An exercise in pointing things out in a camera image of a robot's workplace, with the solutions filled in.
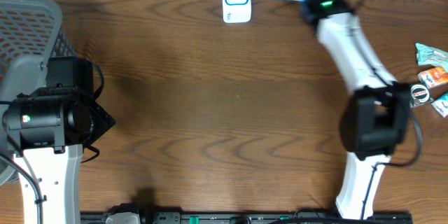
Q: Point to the dark green round-label box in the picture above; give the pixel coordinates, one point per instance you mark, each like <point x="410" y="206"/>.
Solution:
<point x="420" y="95"/>

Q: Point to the orange tissue pack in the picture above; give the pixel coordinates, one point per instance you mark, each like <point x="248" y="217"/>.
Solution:
<point x="433" y="77"/>

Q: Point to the teal tissue pack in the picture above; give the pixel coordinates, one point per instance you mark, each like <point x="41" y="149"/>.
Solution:
<point x="441" y="105"/>

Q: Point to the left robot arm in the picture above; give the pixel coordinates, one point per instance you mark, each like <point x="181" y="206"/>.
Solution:
<point x="48" y="131"/>

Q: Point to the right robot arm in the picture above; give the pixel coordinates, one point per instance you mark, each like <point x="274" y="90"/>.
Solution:
<point x="375" y="119"/>

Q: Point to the grey plastic mesh basket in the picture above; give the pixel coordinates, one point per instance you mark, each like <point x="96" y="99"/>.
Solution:
<point x="35" y="50"/>

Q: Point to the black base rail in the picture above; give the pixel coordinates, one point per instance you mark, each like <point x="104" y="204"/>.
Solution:
<point x="306" y="216"/>

